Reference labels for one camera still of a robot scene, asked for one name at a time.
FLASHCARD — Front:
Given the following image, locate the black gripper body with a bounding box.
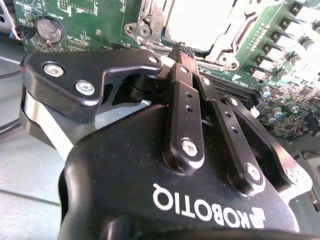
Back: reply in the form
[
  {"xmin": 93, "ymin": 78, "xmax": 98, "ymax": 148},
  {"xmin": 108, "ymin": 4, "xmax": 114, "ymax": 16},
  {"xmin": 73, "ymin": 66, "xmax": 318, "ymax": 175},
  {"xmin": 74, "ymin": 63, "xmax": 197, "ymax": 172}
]
[{"xmin": 57, "ymin": 104, "xmax": 301, "ymax": 240}]

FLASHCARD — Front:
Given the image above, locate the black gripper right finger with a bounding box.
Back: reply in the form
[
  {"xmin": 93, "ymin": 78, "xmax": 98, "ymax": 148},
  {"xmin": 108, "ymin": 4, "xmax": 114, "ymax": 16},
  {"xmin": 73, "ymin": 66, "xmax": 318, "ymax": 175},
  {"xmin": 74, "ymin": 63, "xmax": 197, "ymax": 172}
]
[{"xmin": 186, "ymin": 45, "xmax": 313, "ymax": 197}]

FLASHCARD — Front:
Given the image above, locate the metal socket cover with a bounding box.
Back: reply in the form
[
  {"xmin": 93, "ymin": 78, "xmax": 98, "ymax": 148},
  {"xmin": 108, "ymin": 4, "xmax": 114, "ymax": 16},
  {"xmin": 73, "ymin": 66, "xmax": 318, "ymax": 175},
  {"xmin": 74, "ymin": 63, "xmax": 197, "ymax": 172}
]
[{"xmin": 149, "ymin": 0, "xmax": 261, "ymax": 66}]

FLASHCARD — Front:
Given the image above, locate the wire locking lever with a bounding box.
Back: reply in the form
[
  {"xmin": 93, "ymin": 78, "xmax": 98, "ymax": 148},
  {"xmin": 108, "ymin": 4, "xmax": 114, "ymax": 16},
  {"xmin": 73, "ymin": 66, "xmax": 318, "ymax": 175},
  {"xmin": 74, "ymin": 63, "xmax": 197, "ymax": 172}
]
[{"xmin": 136, "ymin": 37, "xmax": 233, "ymax": 70}]

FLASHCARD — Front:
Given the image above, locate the silver CPU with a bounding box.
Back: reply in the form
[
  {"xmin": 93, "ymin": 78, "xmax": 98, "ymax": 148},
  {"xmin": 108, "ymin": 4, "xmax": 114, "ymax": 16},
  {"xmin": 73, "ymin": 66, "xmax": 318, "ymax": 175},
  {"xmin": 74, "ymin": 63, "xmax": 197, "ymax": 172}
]
[{"xmin": 167, "ymin": 0, "xmax": 241, "ymax": 48}]

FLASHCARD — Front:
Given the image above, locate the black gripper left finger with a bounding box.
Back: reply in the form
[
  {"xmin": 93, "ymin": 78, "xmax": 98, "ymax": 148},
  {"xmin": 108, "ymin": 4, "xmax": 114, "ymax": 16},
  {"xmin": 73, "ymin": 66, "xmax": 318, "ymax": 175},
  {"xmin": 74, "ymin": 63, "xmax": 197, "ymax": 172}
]
[{"xmin": 20, "ymin": 43, "xmax": 206, "ymax": 174}]

